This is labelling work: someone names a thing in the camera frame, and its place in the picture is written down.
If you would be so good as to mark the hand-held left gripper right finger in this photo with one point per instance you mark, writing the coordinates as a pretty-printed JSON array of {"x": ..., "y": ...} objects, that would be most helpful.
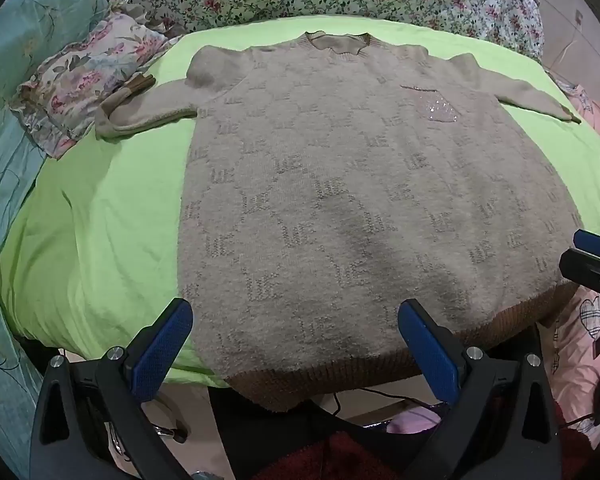
[{"x": 430, "y": 355}]

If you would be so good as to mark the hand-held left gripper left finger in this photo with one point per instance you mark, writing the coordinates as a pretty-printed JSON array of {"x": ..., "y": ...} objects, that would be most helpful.
[{"x": 162, "y": 355}]

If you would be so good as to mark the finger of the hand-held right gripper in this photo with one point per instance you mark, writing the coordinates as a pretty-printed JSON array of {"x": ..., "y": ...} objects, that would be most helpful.
[{"x": 595, "y": 246}]

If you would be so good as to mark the beige patterned knit sweater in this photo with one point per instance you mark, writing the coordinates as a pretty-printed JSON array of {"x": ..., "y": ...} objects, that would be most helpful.
[{"x": 330, "y": 185}]

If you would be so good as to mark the lilac cloth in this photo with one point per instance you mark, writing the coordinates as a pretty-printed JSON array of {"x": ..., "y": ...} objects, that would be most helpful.
[{"x": 415, "y": 420}]

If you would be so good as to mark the pink printed cloth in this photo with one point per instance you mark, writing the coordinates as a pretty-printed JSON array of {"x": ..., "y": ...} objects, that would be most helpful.
[{"x": 580, "y": 325}]

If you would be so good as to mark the lime green bedsheet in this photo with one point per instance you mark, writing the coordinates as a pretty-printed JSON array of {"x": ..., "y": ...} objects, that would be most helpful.
[{"x": 105, "y": 235}]

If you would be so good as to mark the dark red cloth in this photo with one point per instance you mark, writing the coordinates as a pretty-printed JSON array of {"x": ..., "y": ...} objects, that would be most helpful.
[{"x": 330, "y": 455}]

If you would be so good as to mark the teal floral quilt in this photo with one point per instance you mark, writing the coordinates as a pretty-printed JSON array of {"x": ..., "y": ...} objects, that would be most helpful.
[{"x": 10, "y": 160}]

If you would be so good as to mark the ruffled floral pillow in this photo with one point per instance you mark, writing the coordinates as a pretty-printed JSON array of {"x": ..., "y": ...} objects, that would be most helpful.
[{"x": 80, "y": 75}]

